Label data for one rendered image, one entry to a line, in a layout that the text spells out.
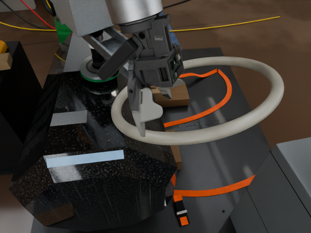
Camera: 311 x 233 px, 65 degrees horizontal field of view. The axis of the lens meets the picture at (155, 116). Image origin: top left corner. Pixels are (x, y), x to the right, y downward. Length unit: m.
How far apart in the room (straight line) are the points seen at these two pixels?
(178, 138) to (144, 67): 0.18
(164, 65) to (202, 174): 1.55
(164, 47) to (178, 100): 1.83
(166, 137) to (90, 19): 0.70
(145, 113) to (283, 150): 0.77
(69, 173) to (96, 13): 0.67
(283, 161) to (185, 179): 0.93
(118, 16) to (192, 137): 0.28
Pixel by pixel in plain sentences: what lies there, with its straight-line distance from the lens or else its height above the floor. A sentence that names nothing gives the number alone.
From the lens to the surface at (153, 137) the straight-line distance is 0.55.
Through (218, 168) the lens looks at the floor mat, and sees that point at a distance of 1.97.
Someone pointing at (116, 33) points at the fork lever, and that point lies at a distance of 1.14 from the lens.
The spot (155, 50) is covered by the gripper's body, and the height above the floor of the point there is 1.44.
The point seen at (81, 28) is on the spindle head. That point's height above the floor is 1.17.
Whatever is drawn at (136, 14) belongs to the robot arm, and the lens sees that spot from 0.41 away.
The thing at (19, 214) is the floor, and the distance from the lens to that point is 2.01.
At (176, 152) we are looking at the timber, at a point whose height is 0.13.
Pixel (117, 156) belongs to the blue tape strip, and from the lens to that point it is 1.05.
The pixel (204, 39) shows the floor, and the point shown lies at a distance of 3.27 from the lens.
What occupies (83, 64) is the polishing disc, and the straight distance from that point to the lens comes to 1.38.
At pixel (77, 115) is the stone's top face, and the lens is 1.20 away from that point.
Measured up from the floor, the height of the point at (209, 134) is 1.27.
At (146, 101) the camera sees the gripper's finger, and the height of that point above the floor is 1.37.
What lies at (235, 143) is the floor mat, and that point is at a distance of 2.14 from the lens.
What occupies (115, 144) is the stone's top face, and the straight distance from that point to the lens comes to 1.05.
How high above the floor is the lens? 1.68
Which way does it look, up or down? 49 degrees down
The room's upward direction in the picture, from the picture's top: straight up
